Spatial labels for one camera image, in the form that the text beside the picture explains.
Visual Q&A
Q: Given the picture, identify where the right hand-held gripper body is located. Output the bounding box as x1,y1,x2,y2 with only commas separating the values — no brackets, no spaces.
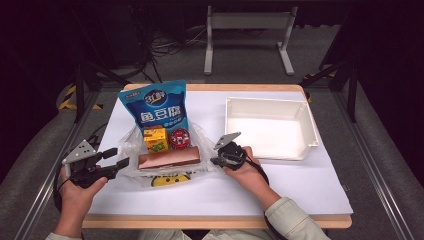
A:
214,131,248,172

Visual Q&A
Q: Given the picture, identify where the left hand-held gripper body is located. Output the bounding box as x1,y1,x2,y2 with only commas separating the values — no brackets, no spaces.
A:
61,139,117,190

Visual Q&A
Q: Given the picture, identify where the clear smiley-face plastic bag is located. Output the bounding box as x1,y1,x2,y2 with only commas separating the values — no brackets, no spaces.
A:
116,121,223,188

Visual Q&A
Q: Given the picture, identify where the yellow drink carton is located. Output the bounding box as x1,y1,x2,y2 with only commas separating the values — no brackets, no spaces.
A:
143,126,170,154

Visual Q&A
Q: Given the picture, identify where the white plastic bin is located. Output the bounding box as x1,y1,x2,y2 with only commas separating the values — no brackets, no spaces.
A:
224,96,320,161

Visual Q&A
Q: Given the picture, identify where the red candy cup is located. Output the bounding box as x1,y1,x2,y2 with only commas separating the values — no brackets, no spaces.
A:
168,128,192,150

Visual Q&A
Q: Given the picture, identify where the copper brown box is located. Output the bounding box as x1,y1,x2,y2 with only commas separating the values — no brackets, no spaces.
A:
137,145,202,170

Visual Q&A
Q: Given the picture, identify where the blue snack packet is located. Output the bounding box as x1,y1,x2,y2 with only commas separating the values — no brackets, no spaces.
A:
118,79,189,134

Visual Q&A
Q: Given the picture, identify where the person's right hand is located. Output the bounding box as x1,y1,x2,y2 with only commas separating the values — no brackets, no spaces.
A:
223,146,271,203

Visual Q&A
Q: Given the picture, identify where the person's left hand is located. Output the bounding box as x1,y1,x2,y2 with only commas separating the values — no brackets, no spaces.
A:
60,168,109,214

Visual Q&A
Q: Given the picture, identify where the yellow black hazard tape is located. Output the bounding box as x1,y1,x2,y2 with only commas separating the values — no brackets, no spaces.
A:
58,84,103,111

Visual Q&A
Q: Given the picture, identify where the black metal stand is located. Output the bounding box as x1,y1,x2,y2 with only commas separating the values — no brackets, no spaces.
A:
299,59,359,123
71,56,131,123

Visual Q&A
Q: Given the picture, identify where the white table cover sheet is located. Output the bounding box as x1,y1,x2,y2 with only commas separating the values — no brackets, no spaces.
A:
88,90,354,217

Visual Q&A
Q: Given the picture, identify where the grey metal stand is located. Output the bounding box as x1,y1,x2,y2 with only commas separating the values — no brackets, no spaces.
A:
203,5,299,77

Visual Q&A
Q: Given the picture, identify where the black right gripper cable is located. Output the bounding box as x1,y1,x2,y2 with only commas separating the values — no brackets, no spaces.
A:
245,154,270,186

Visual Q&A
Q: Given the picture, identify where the aluminium frame rail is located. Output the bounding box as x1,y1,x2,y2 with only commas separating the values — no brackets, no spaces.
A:
333,91,416,240
13,91,101,240

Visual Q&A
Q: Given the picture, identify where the bundle of floor cables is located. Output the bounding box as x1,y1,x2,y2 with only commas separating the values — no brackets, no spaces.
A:
129,6,208,84

